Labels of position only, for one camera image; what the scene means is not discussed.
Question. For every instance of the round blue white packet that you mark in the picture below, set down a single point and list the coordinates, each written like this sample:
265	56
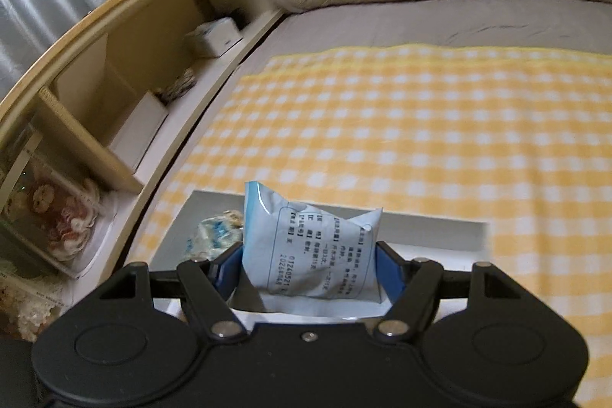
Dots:
215	236

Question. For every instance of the yellow checked blanket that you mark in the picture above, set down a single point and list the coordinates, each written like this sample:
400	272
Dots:
430	126

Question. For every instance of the wooden headboard shelf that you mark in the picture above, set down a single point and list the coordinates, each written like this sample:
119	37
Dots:
119	13

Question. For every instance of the white tissue box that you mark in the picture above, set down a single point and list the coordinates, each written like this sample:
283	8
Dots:
215	36

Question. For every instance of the plain white cardboard box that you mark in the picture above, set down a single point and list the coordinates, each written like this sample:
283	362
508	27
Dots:
141	131

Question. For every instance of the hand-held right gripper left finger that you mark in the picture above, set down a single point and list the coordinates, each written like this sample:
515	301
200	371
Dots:
229	269

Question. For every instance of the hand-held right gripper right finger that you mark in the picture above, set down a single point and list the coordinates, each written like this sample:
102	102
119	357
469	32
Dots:
389	269

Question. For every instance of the grey beige bed sheet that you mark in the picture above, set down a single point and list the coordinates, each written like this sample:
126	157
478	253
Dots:
382	25

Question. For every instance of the patterned fabric pouch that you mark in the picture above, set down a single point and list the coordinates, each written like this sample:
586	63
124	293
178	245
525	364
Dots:
177	85

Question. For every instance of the white lace cloth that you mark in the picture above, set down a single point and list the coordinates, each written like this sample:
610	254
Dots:
28	307

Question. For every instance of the pale blue printed packet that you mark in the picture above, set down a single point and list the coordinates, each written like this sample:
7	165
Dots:
311	245

